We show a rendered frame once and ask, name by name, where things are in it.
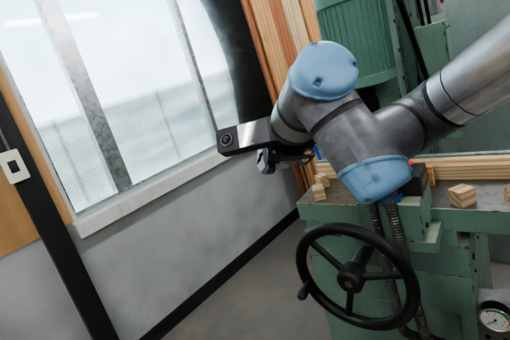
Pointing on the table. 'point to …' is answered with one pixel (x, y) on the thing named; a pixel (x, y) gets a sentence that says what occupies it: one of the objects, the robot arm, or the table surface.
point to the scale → (464, 153)
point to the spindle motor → (356, 16)
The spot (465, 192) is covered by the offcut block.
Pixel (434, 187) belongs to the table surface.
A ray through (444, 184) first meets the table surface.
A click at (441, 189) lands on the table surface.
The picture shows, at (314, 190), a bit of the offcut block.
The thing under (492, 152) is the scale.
